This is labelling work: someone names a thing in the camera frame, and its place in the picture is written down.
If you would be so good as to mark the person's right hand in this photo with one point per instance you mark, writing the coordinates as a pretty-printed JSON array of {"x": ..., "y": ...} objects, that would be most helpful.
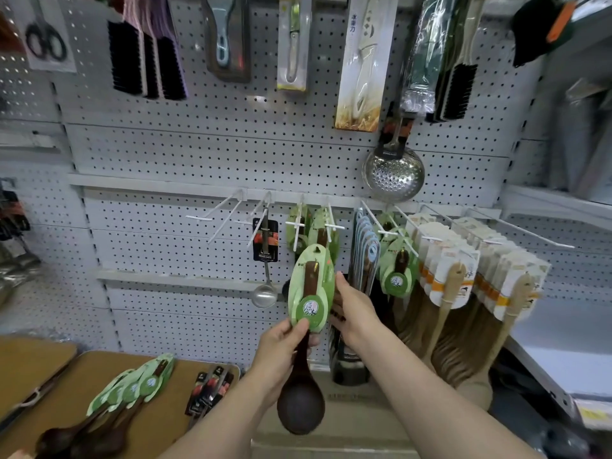
[{"x": 358, "y": 320}]

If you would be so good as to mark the person's left hand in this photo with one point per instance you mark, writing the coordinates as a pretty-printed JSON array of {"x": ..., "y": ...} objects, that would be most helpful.
[{"x": 277, "y": 358}]

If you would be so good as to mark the small steel ladle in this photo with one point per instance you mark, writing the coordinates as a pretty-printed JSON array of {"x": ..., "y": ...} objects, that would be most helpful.
[{"x": 264, "y": 296}]

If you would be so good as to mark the steel spatulas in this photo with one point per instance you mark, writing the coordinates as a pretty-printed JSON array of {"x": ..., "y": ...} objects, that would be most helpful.
[{"x": 368, "y": 253}]

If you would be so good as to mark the bundle of carded steel utensils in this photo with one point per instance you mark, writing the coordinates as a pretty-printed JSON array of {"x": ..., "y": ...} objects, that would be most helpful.
[{"x": 208, "y": 391}]

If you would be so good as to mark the wooden spatulas bunch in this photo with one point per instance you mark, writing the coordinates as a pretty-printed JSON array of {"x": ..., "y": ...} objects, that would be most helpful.
[
  {"x": 511, "y": 291},
  {"x": 449, "y": 286}
]

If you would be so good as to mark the person's left forearm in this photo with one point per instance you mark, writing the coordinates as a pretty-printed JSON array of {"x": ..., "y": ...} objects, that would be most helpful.
[{"x": 220, "y": 425}]

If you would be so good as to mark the person's right forearm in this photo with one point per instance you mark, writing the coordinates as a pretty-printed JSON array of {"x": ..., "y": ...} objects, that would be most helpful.
[{"x": 440, "y": 411}]

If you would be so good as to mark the grey store shelf unit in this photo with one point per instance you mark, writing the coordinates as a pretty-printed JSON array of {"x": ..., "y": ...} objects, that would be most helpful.
[{"x": 564, "y": 358}]

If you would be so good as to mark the flat cardboard box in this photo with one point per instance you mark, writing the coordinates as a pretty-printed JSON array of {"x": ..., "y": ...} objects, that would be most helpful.
[{"x": 349, "y": 415}]

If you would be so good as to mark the large steel skimmer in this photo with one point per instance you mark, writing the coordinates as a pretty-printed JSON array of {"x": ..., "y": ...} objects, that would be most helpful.
[{"x": 393, "y": 174}]

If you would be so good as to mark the assorted packaged goods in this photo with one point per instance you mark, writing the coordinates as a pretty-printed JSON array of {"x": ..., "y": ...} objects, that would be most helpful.
[{"x": 526, "y": 425}]

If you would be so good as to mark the row of red yellow labels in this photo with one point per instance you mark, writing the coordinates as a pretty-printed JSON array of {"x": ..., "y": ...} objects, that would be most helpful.
[{"x": 593, "y": 415}]

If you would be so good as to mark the white knife in package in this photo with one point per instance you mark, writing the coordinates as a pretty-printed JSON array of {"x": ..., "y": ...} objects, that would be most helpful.
[{"x": 365, "y": 62}]

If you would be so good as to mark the clear pack green insert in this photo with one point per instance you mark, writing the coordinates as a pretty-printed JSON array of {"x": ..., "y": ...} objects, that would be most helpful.
[{"x": 425, "y": 57}]

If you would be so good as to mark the slim grey cup pack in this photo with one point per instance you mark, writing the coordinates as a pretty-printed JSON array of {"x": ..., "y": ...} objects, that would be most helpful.
[{"x": 569, "y": 138}]

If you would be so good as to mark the pale boxed pack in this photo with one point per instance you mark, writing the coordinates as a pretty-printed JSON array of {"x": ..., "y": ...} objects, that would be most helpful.
[{"x": 294, "y": 42}]

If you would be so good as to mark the black flat brush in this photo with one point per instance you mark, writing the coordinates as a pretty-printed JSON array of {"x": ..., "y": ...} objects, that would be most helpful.
[
  {"x": 150, "y": 66},
  {"x": 171, "y": 66},
  {"x": 125, "y": 57}
]

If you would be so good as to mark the dark hanging pack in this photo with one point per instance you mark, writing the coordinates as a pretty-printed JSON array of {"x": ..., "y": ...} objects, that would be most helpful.
[{"x": 227, "y": 38}]

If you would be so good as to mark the black orange tool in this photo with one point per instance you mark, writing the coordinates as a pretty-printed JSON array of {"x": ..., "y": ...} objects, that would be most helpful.
[{"x": 535, "y": 33}]

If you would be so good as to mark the scissors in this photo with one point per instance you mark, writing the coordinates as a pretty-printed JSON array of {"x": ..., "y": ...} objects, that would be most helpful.
[{"x": 45, "y": 40}]

